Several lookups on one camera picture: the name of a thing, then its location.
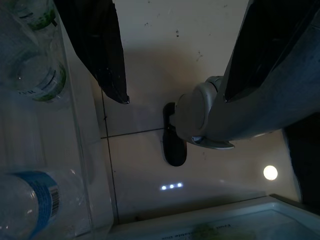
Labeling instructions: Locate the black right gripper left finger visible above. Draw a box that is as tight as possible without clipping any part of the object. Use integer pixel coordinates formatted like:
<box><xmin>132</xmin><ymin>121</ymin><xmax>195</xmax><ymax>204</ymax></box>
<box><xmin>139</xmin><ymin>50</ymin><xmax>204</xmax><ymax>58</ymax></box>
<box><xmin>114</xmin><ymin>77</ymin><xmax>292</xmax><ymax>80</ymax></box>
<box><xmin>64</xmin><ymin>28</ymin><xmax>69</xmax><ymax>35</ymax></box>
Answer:
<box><xmin>53</xmin><ymin>0</ymin><xmax>130</xmax><ymax>105</ymax></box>

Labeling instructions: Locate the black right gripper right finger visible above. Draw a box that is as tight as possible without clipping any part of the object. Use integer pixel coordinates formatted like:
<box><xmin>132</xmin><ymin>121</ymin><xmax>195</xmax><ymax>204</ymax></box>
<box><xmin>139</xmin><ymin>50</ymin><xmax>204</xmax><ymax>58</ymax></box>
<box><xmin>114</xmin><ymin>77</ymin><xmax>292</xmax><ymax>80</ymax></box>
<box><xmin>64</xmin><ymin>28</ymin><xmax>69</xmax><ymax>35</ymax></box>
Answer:
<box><xmin>223</xmin><ymin>0</ymin><xmax>320</xmax><ymax>103</ymax></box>

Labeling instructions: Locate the clear fridge door shelf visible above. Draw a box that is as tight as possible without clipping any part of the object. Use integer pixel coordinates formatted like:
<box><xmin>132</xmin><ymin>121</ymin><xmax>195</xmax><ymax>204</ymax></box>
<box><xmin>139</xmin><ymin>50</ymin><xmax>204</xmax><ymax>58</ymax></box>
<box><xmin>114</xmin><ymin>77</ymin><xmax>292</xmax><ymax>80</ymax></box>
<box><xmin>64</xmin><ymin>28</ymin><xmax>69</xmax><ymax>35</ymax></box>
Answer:
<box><xmin>0</xmin><ymin>0</ymin><xmax>101</xmax><ymax>240</ymax></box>

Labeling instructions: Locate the grey steel fridge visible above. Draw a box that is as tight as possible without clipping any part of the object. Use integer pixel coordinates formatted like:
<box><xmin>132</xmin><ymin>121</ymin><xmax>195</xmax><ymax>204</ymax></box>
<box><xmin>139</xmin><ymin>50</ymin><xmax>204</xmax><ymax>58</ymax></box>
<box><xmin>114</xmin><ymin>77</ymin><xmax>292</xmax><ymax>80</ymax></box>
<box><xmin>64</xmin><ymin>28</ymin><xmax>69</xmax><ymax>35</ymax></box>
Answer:
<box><xmin>0</xmin><ymin>0</ymin><xmax>320</xmax><ymax>240</ymax></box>

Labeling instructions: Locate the clear bottle with green label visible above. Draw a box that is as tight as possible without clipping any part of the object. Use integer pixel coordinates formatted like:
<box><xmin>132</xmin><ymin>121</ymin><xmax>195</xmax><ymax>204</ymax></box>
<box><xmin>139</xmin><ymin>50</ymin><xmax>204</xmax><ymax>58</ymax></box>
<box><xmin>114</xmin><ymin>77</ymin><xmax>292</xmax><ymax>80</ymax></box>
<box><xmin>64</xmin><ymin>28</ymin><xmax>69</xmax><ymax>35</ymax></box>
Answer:
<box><xmin>14</xmin><ymin>0</ymin><xmax>58</xmax><ymax>32</ymax></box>
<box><xmin>9</xmin><ymin>53</ymin><xmax>68</xmax><ymax>102</ymax></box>

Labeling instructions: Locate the black robot right foot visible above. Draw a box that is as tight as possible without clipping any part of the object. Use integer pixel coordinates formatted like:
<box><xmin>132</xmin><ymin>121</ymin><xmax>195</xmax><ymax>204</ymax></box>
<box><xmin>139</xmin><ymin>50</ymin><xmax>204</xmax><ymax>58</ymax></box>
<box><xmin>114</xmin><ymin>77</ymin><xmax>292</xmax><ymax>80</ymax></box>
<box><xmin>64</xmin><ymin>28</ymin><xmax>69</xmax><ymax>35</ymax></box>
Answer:
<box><xmin>161</xmin><ymin>101</ymin><xmax>188</xmax><ymax>167</ymax></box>

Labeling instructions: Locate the clear bottle with blue label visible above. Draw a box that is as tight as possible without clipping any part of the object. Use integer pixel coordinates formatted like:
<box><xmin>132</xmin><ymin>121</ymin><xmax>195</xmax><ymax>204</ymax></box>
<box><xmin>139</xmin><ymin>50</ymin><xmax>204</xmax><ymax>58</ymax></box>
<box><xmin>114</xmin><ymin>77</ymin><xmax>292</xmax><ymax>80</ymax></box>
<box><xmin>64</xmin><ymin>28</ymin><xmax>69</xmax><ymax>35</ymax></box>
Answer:
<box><xmin>0</xmin><ymin>170</ymin><xmax>62</xmax><ymax>240</ymax></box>

